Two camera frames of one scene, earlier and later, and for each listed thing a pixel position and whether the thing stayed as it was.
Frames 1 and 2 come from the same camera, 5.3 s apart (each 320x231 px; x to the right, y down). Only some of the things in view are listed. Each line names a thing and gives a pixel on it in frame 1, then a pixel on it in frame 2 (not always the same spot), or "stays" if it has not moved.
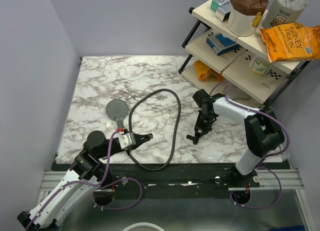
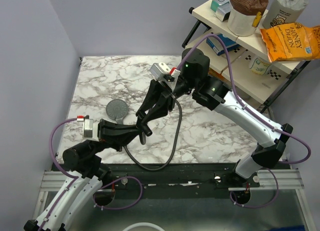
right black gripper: x=199 y=125 -> x=165 y=104
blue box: x=219 y=43 stays
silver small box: x=223 y=13 stays
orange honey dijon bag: x=291 y=42 stays
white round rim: x=143 y=224 stays
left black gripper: x=140 y=139 -> x=108 y=131
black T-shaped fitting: x=194 y=139 -> x=144 y=131
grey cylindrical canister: x=288 y=7 stays
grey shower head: x=117 y=109 stays
